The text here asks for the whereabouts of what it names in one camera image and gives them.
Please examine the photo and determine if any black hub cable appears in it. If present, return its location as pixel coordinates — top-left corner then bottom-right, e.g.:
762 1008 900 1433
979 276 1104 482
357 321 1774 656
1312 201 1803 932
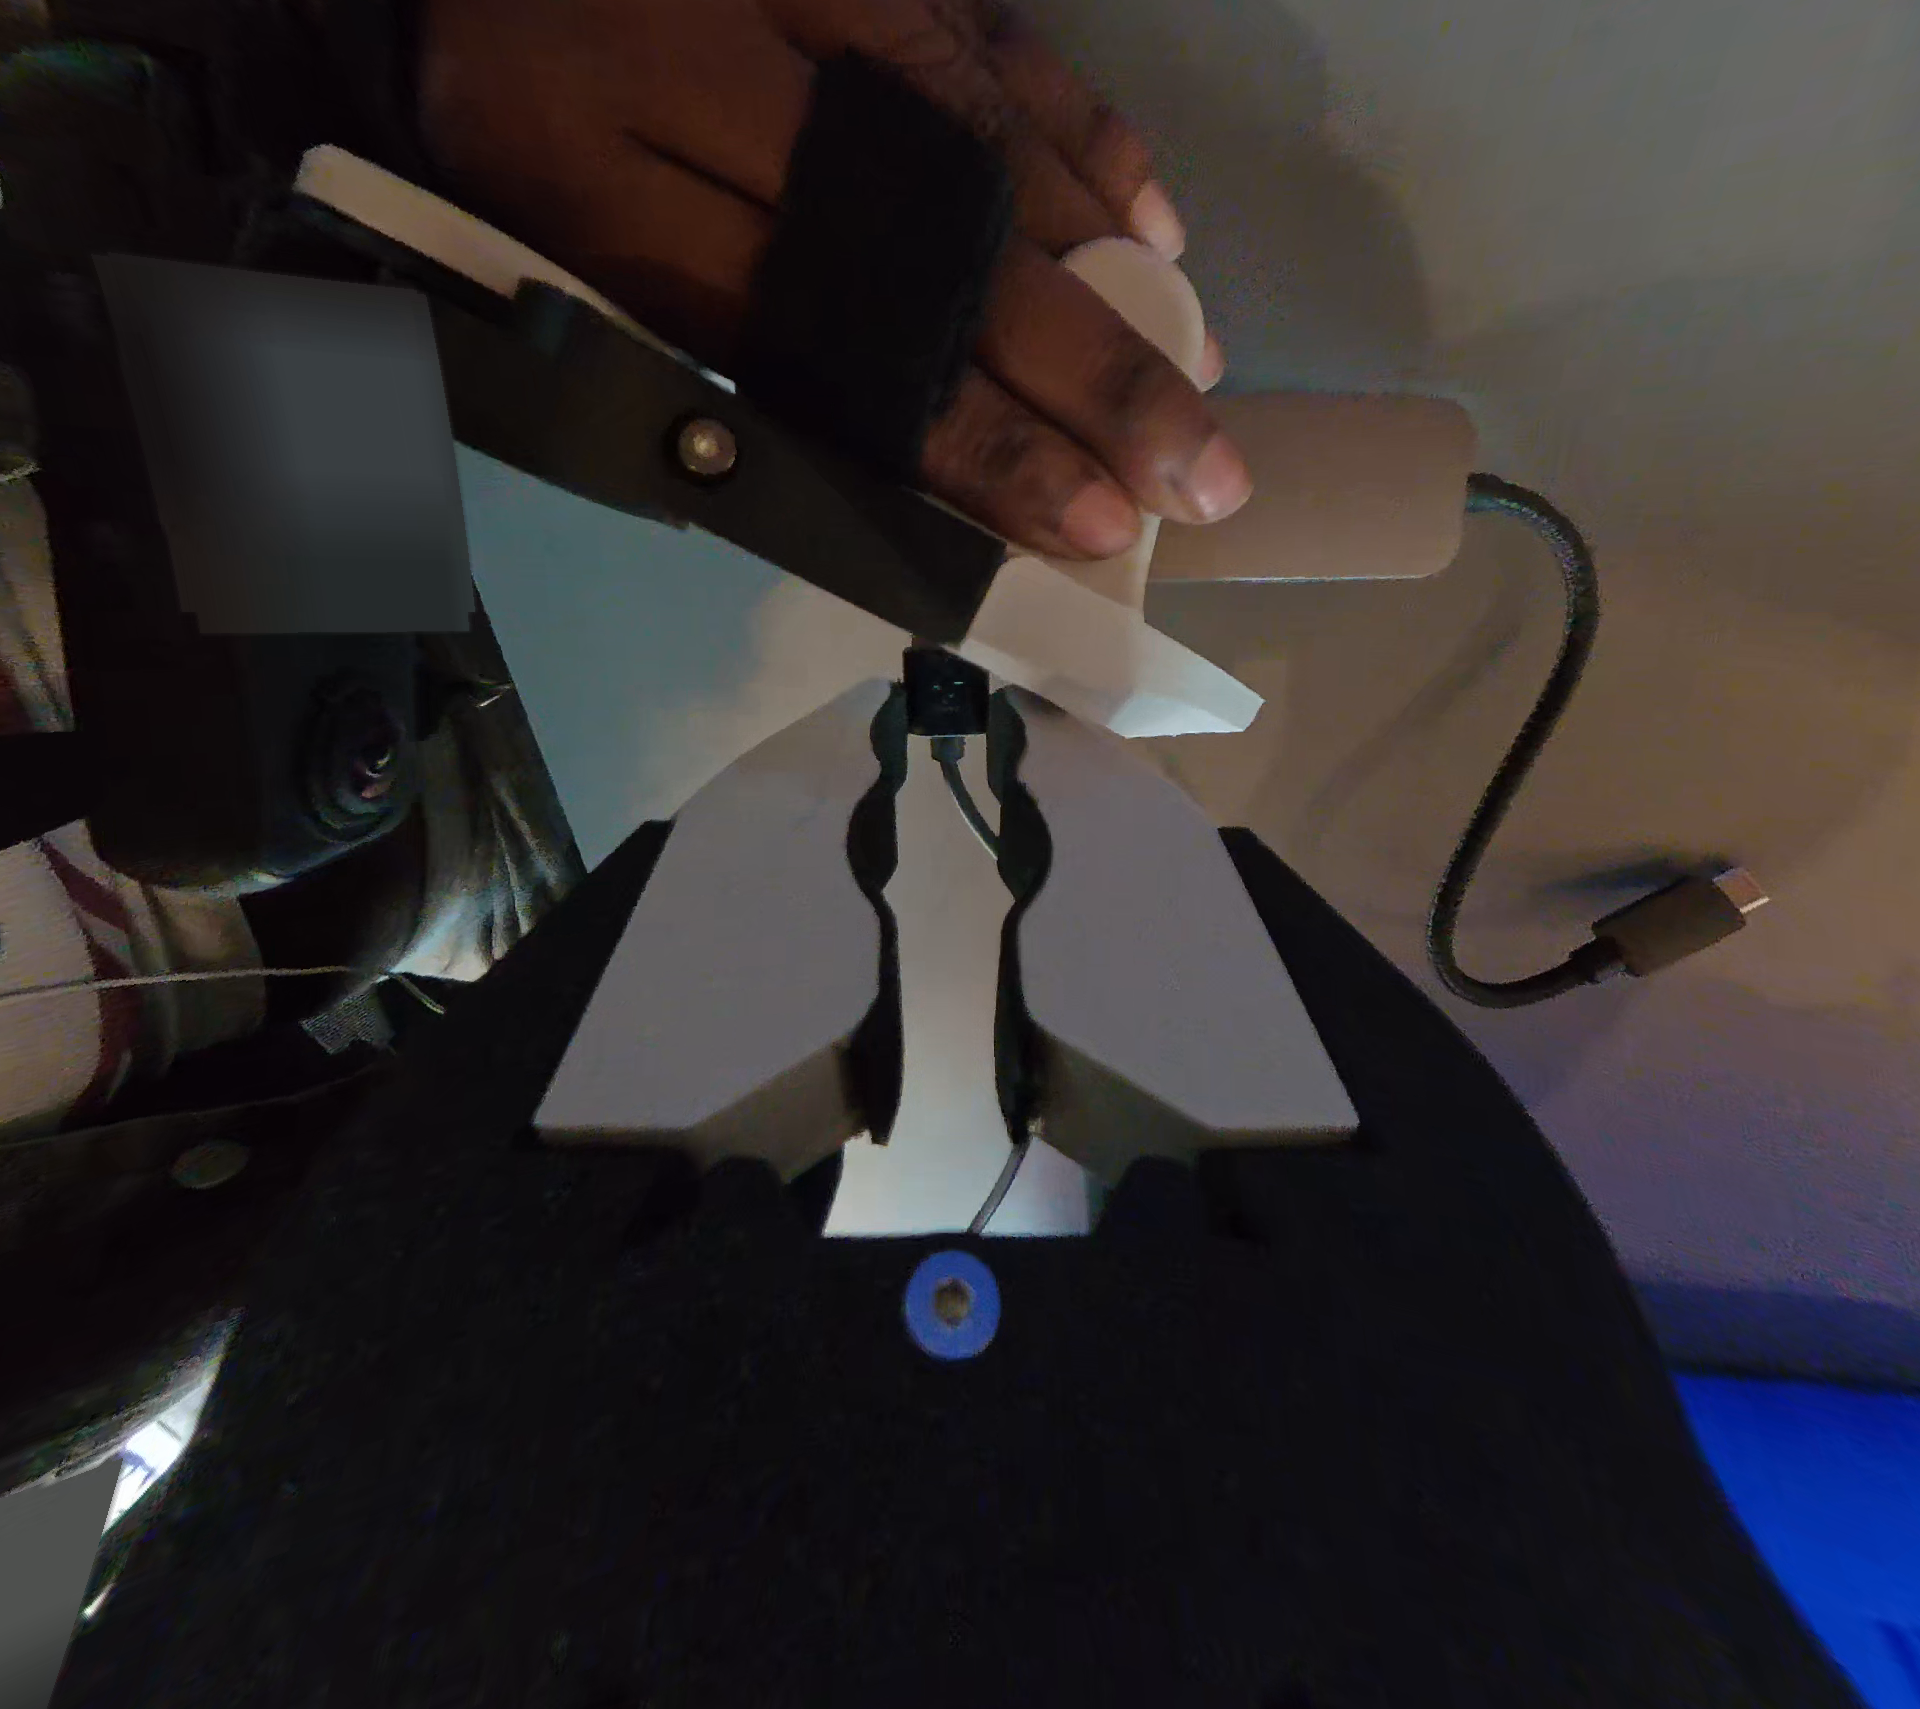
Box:
1424 471 1774 1013

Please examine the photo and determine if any person's patterned jacket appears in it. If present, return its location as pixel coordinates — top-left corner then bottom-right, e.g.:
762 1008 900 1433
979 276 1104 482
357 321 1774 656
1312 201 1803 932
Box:
0 448 585 1488

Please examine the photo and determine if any blue plastic bin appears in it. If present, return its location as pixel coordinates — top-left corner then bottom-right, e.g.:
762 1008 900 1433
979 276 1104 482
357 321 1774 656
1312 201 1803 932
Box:
1655 1356 1920 1709

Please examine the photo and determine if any person's left hand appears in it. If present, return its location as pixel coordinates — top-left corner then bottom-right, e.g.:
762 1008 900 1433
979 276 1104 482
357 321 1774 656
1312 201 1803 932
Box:
422 0 1254 558

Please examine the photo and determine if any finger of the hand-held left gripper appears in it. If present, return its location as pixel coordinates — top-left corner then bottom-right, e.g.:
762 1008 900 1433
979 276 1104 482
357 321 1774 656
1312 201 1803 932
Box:
1060 233 1225 392
956 551 1264 738

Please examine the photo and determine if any black usb cable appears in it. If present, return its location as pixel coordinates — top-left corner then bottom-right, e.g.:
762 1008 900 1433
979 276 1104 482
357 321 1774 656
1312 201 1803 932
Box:
898 645 1037 1234

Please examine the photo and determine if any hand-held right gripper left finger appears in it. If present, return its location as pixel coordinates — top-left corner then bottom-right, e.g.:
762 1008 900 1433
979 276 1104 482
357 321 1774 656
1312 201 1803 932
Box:
533 676 915 1176

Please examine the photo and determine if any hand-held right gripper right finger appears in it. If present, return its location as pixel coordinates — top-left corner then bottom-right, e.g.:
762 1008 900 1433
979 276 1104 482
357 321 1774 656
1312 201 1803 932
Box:
993 683 1362 1184

